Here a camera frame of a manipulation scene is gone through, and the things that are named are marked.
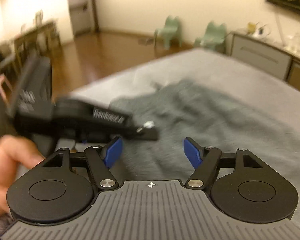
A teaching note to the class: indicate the white power strip with chargers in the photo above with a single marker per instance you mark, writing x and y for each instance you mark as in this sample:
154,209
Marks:
258,30

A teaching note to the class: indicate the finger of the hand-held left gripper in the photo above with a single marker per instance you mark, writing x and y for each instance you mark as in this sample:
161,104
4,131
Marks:
145,135
146,125

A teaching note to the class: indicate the wooden dining table with chairs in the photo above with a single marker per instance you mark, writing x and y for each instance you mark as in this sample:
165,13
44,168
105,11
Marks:
35,42

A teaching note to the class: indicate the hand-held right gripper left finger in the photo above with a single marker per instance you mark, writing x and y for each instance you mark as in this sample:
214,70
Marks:
112,152

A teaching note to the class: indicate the grey sweatpants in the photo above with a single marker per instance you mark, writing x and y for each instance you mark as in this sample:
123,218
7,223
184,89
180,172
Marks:
202,110

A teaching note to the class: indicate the long grey brown sideboard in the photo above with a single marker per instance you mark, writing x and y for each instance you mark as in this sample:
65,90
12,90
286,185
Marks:
262,55

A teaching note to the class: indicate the person's left hand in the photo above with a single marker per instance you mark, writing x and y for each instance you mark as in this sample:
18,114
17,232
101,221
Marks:
7,160

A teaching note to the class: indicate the white interior door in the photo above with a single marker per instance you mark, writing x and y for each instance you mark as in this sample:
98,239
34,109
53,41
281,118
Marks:
83,7

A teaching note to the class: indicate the glass cups on white tray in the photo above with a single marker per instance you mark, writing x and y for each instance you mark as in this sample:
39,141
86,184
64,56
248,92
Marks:
295,43

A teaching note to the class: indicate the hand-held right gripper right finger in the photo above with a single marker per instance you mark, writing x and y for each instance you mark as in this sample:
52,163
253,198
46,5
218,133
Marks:
193,155

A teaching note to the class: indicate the green plastic child chair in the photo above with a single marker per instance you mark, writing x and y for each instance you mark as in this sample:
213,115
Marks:
168,32
211,37

